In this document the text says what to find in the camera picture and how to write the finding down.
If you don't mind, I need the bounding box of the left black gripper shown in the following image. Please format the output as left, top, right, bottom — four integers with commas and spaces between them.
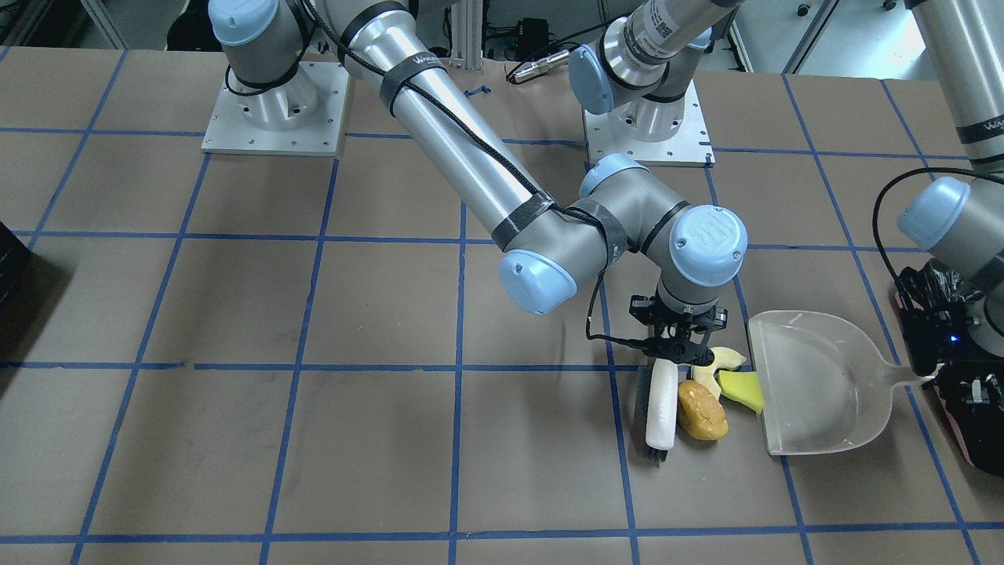
897, 267, 1002, 409

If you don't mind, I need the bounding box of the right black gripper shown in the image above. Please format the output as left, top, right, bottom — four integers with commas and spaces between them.
630, 294, 728, 367

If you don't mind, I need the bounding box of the pale curved bread piece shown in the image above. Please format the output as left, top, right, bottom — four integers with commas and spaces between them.
689, 346, 748, 400

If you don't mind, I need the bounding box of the brown bread roll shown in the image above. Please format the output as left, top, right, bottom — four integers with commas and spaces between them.
678, 380, 730, 441

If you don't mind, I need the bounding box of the yellow sponge wedge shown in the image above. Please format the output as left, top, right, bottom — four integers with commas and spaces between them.
717, 370, 766, 415

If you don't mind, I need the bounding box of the white hand brush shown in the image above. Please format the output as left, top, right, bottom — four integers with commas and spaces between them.
635, 359, 678, 465

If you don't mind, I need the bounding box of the white plastic dustpan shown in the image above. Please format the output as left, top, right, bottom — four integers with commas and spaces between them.
747, 310, 939, 457

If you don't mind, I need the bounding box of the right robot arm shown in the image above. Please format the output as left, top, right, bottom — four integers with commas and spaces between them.
208, 1, 748, 367

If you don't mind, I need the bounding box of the black bag pink bin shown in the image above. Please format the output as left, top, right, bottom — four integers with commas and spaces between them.
893, 260, 1003, 476

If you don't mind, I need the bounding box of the black bin far side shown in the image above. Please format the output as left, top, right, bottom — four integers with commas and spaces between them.
1, 222, 32, 308

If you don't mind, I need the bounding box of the black power adapter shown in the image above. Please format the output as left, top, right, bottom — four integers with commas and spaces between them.
515, 17, 550, 60

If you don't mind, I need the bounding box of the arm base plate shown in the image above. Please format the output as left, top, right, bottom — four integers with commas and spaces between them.
201, 62, 349, 158
582, 80, 716, 168

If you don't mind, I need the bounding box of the silver cable connector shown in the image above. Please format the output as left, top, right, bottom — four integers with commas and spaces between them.
506, 49, 569, 85

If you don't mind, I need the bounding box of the black braided cable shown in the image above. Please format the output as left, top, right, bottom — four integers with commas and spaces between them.
298, 0, 652, 346

